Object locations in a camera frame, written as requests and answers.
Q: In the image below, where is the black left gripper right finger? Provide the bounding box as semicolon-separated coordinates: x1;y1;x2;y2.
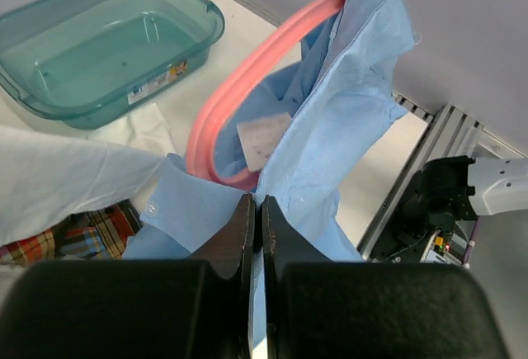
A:
262;196;331;281

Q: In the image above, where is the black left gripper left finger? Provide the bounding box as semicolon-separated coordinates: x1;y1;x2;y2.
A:
189;194;255;280

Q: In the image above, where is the light blue shirt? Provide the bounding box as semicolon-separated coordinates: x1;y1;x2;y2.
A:
122;0;417;347

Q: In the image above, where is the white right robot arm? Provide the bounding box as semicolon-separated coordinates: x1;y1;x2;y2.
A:
396;155;527;242

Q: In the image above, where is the red plaid shirt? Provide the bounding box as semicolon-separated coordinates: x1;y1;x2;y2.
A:
1;201;142;267

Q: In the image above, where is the white shirt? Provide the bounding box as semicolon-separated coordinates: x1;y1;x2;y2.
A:
1;104;175;244

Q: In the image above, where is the teal plastic tub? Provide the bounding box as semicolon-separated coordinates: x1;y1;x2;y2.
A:
1;0;225;130

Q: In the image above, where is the aluminium frame rail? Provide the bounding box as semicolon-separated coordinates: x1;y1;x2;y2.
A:
358;104;527;265

